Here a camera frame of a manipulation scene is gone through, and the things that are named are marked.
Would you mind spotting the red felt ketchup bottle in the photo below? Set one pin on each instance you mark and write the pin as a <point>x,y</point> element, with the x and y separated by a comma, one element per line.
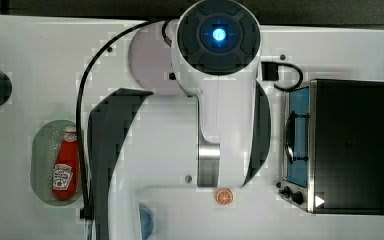
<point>65,170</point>

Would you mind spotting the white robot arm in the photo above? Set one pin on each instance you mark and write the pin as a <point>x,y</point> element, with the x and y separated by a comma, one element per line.
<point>210,128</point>

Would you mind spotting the orange slice toy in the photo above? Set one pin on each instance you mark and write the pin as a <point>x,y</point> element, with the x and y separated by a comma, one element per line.
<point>224,196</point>

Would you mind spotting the blue bowl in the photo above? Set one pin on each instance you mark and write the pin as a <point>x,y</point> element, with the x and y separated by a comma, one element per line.
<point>146,221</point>

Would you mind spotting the black toaster oven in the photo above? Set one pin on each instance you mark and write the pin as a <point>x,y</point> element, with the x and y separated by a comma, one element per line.
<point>333,147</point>

